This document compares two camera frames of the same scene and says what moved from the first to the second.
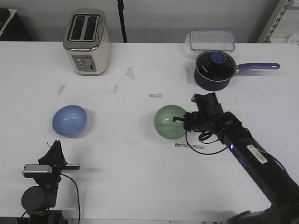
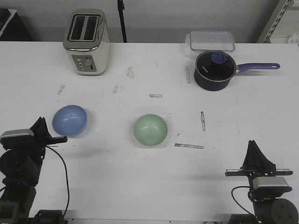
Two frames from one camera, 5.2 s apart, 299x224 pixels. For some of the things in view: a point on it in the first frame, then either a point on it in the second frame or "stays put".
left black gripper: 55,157 -> 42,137
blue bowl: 69,121 stays put
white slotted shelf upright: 282,7 stays put
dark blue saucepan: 214,69 stays put
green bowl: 164,123 -> 150,129
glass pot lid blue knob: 215,66 stays put
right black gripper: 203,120 -> 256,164
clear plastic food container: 210,40 stays put
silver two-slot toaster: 87,39 stays put
